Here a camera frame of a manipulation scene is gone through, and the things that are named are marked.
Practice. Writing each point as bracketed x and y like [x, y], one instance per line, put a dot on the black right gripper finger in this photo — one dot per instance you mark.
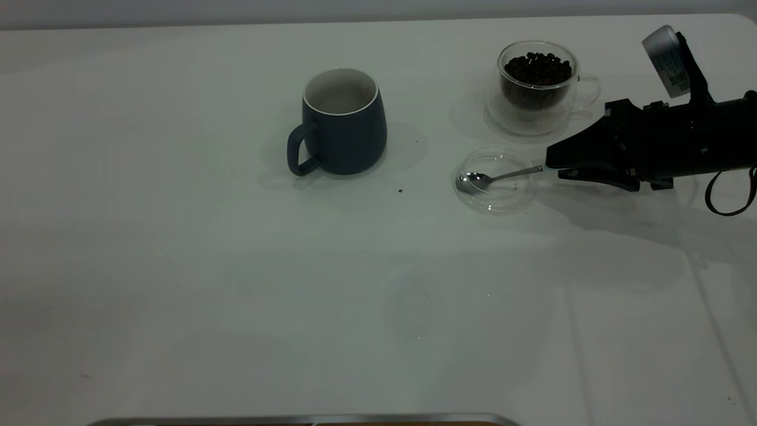
[591, 148]
[609, 177]

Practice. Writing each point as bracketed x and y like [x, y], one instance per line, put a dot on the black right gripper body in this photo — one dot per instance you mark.
[680, 139]

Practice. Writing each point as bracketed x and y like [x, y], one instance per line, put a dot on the clear double-wall glass cup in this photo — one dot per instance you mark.
[535, 121]

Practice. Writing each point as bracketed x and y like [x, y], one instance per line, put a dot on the clear glass saucer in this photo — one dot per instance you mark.
[500, 201]

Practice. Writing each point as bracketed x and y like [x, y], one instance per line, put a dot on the dark blue-grey ceramic mug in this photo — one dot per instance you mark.
[349, 139]

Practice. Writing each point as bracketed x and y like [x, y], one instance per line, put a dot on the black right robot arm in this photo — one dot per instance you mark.
[749, 130]

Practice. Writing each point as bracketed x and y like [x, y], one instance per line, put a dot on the coffee beans pile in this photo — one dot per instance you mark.
[538, 71]

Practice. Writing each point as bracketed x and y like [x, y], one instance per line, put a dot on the silver metal edge strip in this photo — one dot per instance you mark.
[295, 420]

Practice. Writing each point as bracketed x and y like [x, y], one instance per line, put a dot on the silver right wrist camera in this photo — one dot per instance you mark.
[665, 59]

